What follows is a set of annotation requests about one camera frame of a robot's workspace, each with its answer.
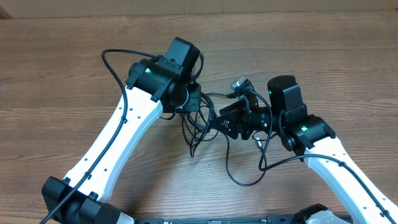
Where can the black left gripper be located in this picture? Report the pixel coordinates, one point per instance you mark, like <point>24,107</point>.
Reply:
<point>193,104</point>

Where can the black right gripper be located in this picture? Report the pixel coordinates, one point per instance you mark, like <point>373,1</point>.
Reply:
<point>234,119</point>

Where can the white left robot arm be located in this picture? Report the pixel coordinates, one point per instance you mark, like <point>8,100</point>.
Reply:
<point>155,85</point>

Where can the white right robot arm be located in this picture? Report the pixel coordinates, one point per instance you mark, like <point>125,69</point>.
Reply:
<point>310,138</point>

